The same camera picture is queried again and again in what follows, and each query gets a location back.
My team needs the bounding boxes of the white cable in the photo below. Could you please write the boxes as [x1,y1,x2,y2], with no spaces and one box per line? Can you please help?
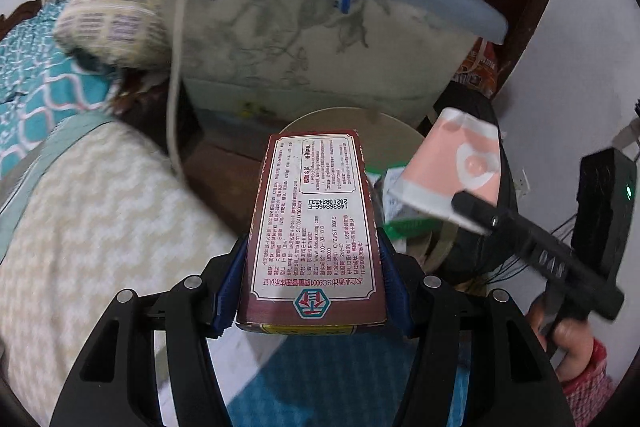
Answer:
[165,0,258,188]

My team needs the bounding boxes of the teal patterned quilt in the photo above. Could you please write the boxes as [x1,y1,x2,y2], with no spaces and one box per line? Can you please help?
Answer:
[0,0,123,192]

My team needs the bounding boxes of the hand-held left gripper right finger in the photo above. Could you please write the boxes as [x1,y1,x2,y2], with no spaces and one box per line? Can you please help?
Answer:
[377,227,576,427]

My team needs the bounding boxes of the green white wrapper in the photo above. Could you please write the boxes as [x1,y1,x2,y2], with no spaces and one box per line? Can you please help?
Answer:
[370,161,443,243]

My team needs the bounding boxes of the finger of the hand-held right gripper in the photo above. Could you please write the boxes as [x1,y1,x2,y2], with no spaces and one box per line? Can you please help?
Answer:
[451,191,626,321]

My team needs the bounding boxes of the pink white packet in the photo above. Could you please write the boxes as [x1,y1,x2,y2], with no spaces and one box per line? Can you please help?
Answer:
[387,107,502,237]

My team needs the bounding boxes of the beige chevron blanket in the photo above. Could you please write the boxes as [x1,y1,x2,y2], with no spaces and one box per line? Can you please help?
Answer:
[0,114,241,413]

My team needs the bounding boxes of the orange snack bag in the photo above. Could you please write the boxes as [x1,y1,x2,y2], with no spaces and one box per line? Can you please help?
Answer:
[452,38,502,100]

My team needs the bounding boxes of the beige plastic bin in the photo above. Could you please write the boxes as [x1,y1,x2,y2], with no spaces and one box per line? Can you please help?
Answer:
[276,107,458,280]

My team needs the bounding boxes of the person's right forearm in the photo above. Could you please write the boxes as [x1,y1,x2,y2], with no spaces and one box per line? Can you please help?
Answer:
[559,342,622,427]

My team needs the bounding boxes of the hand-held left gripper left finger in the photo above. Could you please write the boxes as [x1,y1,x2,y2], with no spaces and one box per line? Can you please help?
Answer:
[50,234,249,427]

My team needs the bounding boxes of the translucent storage box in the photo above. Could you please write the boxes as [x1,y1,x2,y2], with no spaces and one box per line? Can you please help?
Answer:
[137,0,511,132]

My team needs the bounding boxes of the maroon printed carton box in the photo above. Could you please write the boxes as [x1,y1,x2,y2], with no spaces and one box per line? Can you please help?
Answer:
[235,129,388,337]

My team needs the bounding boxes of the person's right hand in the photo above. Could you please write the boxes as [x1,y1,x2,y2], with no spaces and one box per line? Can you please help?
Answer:
[525,294,608,383]

